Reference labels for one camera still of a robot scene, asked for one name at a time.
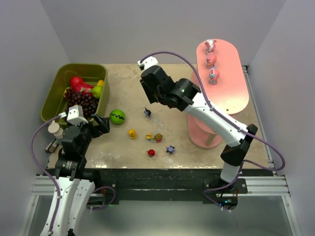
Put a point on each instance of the red dragon fruit toy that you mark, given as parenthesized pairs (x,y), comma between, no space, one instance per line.
(78,85)

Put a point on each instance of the pink pig figurine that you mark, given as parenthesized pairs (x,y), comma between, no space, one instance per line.
(211,60)

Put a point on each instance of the yellow duck figurine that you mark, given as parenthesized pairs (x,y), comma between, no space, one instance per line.
(132,134)

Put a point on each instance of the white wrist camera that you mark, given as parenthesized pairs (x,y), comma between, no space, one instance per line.
(147,63)
(75,115)

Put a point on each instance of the yellow minion figurine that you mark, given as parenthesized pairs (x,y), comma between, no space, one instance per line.
(149,137)

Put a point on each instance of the green apple toy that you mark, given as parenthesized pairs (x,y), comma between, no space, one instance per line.
(97,92)

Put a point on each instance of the green watermelon ball toy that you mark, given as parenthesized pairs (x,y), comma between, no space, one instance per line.
(117,117)

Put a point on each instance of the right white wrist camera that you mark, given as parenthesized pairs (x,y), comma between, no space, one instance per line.
(147,63)

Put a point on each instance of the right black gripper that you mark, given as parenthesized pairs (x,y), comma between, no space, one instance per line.
(148,82)

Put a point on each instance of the purple star figurine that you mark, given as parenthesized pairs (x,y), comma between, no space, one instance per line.
(170,149)

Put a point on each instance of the brown figurine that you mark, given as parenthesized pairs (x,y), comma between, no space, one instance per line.
(158,137)

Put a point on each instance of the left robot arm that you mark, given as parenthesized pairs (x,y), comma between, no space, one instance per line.
(73,183)

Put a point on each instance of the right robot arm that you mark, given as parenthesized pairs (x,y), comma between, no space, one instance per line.
(187,97)

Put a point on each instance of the red white figurine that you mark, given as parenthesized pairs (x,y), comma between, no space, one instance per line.
(210,46)

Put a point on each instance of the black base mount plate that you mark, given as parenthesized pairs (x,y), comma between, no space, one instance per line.
(162,184)

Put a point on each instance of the purple black-eared figurine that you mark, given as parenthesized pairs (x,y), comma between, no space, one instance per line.
(147,113)

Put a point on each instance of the beige suction hook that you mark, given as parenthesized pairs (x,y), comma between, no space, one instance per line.
(55,129)

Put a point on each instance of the pink tiered shelf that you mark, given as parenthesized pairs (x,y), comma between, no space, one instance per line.
(230,93)

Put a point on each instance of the yellow pepper toy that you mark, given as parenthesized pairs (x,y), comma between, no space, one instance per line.
(101,83)

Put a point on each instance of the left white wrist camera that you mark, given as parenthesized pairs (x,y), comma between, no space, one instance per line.
(75,115)

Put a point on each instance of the green plastic bin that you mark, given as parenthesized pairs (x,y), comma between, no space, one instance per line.
(55,103)

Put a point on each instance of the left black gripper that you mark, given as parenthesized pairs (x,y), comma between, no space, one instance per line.
(97,124)

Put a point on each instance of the pink figurine with blue glasses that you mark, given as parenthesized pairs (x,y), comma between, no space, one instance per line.
(214,75)

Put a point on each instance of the dark grape bunch toy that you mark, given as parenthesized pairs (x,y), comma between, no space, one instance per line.
(87,102)

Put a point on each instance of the aluminium frame rail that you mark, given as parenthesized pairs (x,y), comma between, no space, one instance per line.
(248,186)

